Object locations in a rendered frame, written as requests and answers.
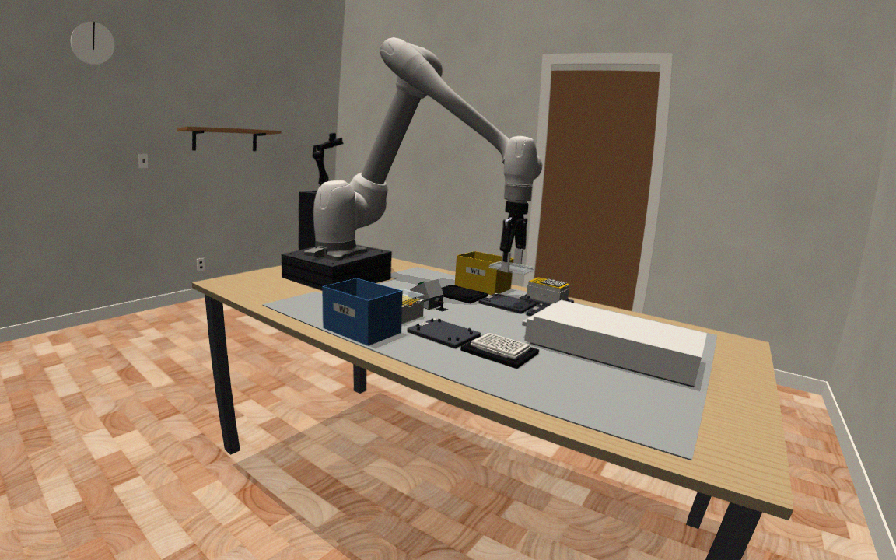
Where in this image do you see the yellow open-top bin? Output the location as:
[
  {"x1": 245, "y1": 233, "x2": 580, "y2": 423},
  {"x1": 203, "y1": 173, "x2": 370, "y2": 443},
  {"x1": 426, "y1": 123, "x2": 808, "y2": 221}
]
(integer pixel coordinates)
[{"x1": 455, "y1": 251, "x2": 513, "y2": 295}]

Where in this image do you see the blue open-top bin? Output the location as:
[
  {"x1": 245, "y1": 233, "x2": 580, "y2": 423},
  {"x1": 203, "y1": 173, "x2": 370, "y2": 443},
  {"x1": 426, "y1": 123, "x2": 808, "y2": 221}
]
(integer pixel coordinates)
[{"x1": 322, "y1": 278, "x2": 403, "y2": 346}]

